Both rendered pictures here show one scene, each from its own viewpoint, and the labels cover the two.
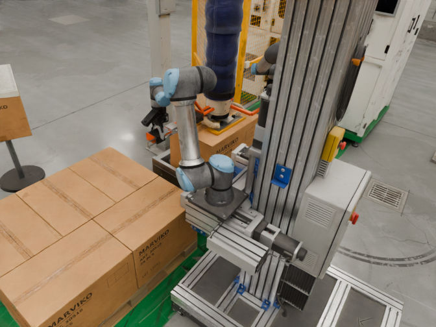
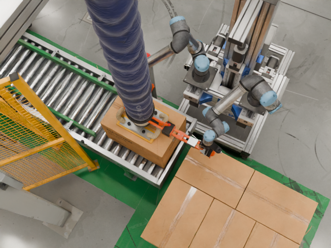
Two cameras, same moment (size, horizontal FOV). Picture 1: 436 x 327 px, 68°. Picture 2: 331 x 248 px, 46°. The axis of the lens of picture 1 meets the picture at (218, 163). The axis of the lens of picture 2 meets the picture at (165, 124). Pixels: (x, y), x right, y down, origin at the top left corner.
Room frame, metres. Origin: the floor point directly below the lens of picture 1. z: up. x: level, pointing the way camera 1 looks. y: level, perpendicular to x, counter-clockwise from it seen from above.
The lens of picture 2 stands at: (1.97, 1.17, 4.01)
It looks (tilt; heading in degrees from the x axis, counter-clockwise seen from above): 71 degrees down; 270
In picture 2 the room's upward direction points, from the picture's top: 6 degrees counter-clockwise
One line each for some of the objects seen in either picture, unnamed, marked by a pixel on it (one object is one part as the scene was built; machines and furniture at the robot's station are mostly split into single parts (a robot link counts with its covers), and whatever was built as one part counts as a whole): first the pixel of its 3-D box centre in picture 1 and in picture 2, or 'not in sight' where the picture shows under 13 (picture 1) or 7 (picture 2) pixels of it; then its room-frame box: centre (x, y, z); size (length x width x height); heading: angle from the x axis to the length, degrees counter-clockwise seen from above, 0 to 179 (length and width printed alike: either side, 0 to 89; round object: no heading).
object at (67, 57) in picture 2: not in sight; (90, 71); (2.65, -0.71, 0.50); 2.31 x 0.05 x 0.19; 145
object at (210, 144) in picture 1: (215, 142); (145, 127); (2.15, 0.03, 0.75); 0.60 x 0.40 x 0.40; 144
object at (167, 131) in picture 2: (194, 116); (168, 129); (1.95, 0.18, 1.08); 0.10 x 0.08 x 0.06; 54
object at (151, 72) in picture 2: not in sight; (150, 83); (2.06, -0.51, 0.50); 0.07 x 0.07 x 1.00; 55
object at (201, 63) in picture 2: not in sight; (201, 64); (1.63, -0.29, 1.20); 0.13 x 0.12 x 0.14; 97
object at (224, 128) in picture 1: (227, 121); (148, 109); (2.09, -0.05, 0.97); 0.34 x 0.10 x 0.05; 144
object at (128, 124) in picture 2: not in sight; (136, 128); (2.20, 0.11, 0.97); 0.34 x 0.10 x 0.05; 144
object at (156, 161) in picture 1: (185, 178); (177, 151); (1.88, 0.23, 0.58); 0.70 x 0.03 x 0.06; 55
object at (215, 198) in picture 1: (219, 189); (257, 95); (1.21, -0.02, 1.09); 0.15 x 0.15 x 0.10
